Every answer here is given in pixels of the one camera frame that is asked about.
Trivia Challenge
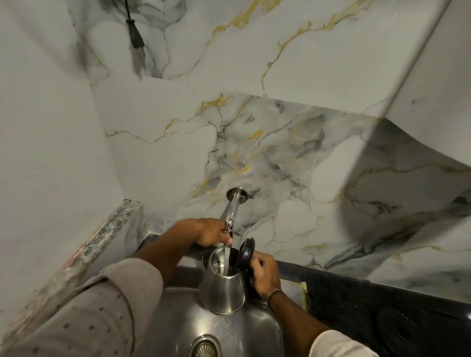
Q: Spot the person's left hand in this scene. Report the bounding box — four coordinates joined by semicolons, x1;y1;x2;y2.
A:
182;218;233;248

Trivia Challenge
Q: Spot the person's right hand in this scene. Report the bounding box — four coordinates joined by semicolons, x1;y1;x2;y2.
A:
250;251;282;300

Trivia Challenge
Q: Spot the chrome wall tap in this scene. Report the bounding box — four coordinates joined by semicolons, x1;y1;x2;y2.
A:
221;186;250;237

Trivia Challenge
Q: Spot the stainless steel electric kettle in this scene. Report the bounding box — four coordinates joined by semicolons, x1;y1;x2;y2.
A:
199;237;257;316

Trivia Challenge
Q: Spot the person's right forearm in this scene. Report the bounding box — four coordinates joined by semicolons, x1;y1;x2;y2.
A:
270;291;380;357

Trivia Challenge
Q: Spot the person's left forearm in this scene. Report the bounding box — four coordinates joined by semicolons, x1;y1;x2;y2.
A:
0;225;199;357

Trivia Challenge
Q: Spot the metal sink drain strainer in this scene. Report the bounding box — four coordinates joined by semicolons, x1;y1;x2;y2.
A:
188;335;222;357

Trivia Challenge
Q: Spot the stainless steel sink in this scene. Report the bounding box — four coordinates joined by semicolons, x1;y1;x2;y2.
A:
132;265;288;357

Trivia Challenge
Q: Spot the black round kettle base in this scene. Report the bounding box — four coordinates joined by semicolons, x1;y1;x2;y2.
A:
375;307;425;357

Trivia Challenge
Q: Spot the silver wrist bracelet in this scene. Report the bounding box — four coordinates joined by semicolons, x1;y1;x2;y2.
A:
262;289;284;308

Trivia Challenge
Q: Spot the black power plug with cable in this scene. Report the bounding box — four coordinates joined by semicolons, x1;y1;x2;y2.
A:
123;0;148;59

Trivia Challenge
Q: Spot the white wall cabinet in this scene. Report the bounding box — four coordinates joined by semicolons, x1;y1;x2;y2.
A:
383;0;471;167

